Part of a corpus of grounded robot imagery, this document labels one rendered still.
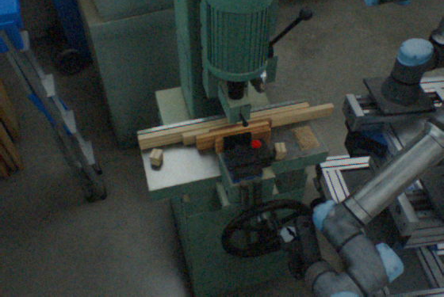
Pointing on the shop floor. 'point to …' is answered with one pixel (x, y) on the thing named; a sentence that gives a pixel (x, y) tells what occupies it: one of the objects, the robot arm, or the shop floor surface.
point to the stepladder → (38, 96)
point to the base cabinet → (189, 243)
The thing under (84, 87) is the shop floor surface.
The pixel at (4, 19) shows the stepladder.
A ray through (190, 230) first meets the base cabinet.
